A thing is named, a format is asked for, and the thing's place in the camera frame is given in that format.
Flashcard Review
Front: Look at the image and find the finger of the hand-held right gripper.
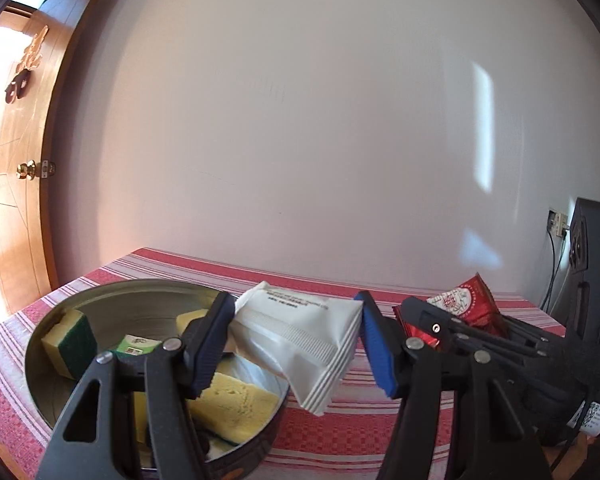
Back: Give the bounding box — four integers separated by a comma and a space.
454, 332, 552, 377
401, 296, 512, 350

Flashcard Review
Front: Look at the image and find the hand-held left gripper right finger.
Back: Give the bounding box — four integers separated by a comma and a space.
355, 290, 553, 480

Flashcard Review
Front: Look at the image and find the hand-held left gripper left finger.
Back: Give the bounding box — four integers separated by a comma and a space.
36, 292, 237, 480

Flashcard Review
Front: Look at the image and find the red snack packet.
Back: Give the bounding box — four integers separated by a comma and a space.
392, 272, 506, 351

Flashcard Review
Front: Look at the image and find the white plastic packet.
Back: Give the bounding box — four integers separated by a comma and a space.
228, 281, 365, 417

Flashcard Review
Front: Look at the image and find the round metal tin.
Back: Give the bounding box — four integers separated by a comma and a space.
24, 279, 291, 480

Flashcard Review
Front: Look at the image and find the red striped tablecloth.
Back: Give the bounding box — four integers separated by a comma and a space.
0, 247, 566, 480

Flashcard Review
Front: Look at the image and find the green tissue pack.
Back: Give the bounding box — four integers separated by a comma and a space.
111, 335, 162, 358

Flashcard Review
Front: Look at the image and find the yellow sponge with green pad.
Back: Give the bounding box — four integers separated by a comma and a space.
41, 308, 98, 380

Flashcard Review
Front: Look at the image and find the wooden door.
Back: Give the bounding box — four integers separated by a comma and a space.
0, 0, 126, 316

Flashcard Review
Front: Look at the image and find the brown door ornament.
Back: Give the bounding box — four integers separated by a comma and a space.
5, 71, 31, 105

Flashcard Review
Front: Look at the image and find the golden door ornament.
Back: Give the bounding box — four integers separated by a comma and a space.
17, 27, 48, 71

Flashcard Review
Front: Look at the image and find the grey cable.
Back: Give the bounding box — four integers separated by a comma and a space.
554, 237, 567, 307

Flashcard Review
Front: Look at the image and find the black cable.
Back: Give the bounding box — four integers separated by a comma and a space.
540, 230, 557, 311

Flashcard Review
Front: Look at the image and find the wall socket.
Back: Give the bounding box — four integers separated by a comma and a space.
547, 208, 571, 238

